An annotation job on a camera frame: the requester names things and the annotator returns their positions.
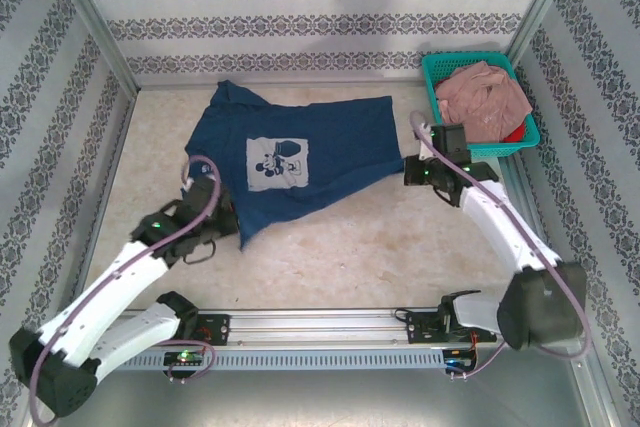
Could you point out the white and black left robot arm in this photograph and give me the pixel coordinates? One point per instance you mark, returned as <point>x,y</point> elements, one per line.
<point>110,287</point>

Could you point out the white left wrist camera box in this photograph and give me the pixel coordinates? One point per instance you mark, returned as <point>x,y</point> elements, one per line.
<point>186,186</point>

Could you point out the aluminium table side rail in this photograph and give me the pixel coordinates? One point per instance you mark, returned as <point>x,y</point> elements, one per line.
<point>116,147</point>
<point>522,182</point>

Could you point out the pink garment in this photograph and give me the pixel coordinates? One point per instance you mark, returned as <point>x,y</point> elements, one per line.
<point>480,102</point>

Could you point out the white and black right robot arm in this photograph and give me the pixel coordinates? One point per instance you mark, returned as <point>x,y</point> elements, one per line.
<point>505,227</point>

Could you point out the blue t-shirt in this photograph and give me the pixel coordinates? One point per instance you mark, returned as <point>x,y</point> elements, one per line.
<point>340,137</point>

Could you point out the controller board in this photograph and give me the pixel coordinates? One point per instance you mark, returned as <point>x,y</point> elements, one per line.
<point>457,359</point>
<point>182,358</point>

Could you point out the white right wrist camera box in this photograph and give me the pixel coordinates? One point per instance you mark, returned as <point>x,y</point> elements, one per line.
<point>425,149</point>

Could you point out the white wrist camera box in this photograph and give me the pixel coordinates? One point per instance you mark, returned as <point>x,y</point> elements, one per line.
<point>425,149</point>
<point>186,186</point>

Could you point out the teal plastic basket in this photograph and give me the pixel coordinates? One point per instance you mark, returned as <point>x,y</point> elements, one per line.
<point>432,69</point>

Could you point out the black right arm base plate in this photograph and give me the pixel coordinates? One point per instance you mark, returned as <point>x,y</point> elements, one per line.
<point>417,329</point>

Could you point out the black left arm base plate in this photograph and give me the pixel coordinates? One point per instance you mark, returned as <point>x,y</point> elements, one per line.
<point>217,329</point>

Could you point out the aluminium mounting rail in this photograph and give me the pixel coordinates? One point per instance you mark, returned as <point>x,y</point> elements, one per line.
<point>320,327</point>

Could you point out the aluminium table end rail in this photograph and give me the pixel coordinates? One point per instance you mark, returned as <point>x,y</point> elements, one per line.
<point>300,84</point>

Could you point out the red garment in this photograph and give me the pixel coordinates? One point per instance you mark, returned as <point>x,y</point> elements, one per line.
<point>517,134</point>

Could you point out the left controller board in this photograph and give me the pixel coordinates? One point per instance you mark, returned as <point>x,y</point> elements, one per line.
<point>182,358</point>

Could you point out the aluminium frame post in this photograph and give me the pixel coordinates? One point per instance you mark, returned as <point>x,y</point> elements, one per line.
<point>97,22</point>
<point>531,22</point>

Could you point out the right controller board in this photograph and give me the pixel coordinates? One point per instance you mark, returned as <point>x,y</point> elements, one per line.
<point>457,359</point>

